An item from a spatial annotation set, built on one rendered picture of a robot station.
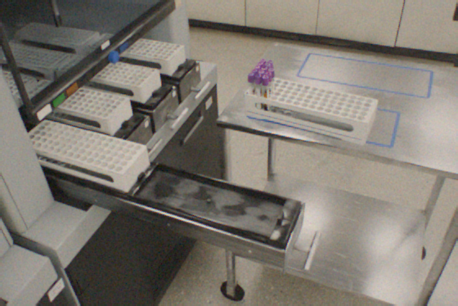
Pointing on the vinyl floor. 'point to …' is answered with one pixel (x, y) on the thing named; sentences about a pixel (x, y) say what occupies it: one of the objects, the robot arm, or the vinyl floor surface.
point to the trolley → (389, 226)
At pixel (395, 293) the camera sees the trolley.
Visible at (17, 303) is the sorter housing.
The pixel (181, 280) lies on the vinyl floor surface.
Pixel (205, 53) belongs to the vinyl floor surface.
